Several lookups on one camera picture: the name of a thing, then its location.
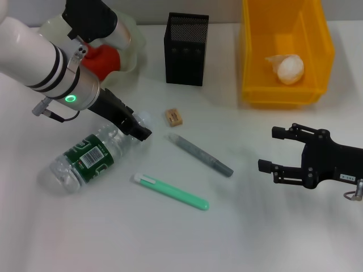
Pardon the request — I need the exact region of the black mesh pen holder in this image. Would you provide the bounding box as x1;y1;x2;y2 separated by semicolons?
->
163;11;210;87

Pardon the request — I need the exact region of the grey marker pen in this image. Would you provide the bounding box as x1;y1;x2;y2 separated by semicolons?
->
164;133;235;179

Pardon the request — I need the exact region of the white paper ball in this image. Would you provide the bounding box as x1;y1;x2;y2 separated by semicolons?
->
264;53;305;86

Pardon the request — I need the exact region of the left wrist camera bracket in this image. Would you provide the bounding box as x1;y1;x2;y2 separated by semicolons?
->
67;44;88;73

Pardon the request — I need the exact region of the left gripper cable with plug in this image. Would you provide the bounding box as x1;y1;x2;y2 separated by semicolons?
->
31;103;82;124

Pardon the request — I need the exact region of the gripper cable with plug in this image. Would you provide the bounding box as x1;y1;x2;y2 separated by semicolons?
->
31;103;82;124
342;177;363;203

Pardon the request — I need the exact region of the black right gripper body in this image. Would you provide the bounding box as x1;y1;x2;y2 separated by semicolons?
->
301;129;363;190

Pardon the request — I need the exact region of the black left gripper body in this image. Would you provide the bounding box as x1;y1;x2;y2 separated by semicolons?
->
88;87;136;134

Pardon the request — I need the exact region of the right gripper cable with plug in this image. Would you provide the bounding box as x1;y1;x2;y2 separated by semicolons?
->
342;177;363;203

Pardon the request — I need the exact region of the yellow plastic bin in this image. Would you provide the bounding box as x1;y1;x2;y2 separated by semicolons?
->
240;0;336;111

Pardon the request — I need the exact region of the green pen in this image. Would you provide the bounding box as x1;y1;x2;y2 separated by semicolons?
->
130;173;210;212

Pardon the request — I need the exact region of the tan eraser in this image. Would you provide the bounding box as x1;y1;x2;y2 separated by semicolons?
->
164;108;184;129

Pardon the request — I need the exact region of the clear green-label water bottle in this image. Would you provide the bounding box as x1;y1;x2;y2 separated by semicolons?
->
36;110;157;196

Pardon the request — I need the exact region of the pale green glass fruit plate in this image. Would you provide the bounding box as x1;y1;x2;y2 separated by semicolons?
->
39;11;147;89

